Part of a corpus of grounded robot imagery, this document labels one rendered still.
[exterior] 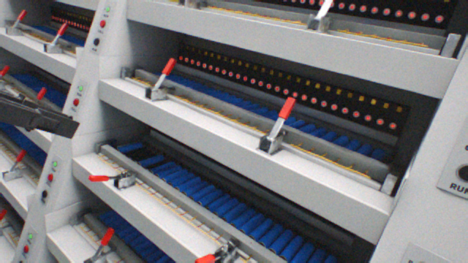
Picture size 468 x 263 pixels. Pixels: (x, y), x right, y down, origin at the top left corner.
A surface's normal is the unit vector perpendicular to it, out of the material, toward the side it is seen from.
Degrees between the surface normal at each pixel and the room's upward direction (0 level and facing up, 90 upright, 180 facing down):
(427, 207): 90
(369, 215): 110
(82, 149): 90
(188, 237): 20
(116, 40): 90
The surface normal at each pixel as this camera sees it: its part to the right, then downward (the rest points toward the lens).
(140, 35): 0.79, 0.35
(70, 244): 0.17, -0.92
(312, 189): -0.59, 0.20
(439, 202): -0.50, -0.12
